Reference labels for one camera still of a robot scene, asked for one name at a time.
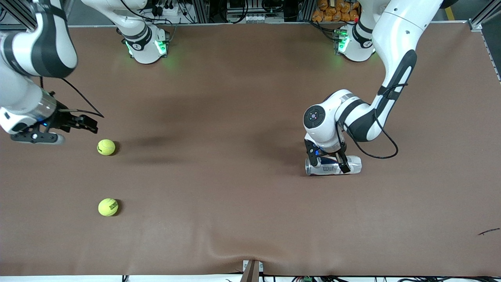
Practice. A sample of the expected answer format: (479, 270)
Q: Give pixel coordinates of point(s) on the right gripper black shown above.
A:
(65, 119)

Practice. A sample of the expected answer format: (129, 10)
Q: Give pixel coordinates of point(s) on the clear blue tennis ball can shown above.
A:
(328, 169)

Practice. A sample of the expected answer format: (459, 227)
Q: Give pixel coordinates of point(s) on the yellow tennis ball small logo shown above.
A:
(106, 147)

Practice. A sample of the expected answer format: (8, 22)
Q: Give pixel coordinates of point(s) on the yellow tennis ball black lettering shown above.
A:
(108, 207)

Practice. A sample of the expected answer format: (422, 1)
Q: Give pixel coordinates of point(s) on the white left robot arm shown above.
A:
(395, 31)

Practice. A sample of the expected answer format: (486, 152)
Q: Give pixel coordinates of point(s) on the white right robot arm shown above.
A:
(39, 39)

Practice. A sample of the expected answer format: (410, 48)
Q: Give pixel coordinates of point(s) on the brown table mat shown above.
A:
(235, 196)

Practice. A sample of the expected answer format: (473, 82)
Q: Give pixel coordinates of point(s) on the green plug connector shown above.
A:
(307, 279)

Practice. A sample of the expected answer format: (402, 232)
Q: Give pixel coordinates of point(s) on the grey table edge clamp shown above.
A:
(252, 271)

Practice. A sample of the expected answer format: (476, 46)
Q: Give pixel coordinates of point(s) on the white power strip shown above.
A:
(170, 15)

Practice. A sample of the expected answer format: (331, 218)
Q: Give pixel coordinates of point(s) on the orange snack bags pile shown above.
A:
(332, 11)

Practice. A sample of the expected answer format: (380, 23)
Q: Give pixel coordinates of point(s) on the white terminal block device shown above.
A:
(250, 18)

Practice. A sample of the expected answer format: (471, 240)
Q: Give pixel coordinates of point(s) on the aluminium frame profile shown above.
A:
(483, 15)
(15, 13)

